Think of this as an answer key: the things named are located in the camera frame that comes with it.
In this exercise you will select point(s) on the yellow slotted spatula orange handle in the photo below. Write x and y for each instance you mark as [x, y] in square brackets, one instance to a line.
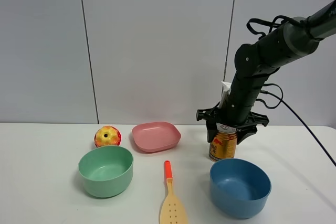
[172, 210]

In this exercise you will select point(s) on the pink square plastic plate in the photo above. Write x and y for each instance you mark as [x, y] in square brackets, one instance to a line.
[155, 136]

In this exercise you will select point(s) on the red yellow toy apple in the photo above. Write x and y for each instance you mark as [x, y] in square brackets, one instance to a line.
[106, 136]

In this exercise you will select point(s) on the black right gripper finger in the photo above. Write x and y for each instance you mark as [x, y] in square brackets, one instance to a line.
[211, 130]

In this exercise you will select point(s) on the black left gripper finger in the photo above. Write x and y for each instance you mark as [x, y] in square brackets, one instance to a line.
[243, 133]

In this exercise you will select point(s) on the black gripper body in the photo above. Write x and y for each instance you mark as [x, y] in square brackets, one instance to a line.
[232, 117]

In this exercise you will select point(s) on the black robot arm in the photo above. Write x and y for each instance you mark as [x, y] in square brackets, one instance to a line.
[286, 42]

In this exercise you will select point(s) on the gold energy drink can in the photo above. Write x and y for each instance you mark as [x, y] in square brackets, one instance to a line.
[224, 143]

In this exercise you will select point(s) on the blue plastic bowl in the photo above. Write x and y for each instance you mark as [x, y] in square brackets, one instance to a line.
[238, 188]

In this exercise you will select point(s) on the green plastic bowl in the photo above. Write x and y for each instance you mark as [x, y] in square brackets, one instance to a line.
[106, 171]

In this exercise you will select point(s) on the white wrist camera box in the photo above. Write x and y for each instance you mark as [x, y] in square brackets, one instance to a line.
[225, 93]

